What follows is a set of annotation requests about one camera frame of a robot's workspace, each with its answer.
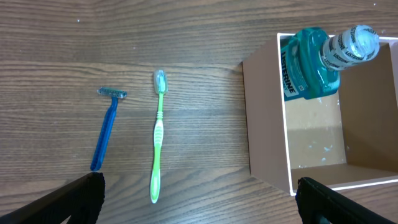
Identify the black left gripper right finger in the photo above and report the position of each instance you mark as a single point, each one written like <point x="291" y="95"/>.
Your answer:
<point x="318" y="204"/>

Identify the blue disposable razor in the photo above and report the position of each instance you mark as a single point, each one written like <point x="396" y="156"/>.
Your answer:
<point x="107" y="125"/>

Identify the blue mouthwash bottle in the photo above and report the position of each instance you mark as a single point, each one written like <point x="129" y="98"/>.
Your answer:
<point x="311" y="61"/>

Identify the white cardboard box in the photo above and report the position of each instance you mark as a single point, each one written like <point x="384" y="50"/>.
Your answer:
<point x="344" y="141"/>

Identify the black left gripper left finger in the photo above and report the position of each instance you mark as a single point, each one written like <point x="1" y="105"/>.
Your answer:
<point x="79" y="201"/>

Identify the green toothbrush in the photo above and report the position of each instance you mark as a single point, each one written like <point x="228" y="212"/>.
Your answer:
<point x="161" y="88"/>

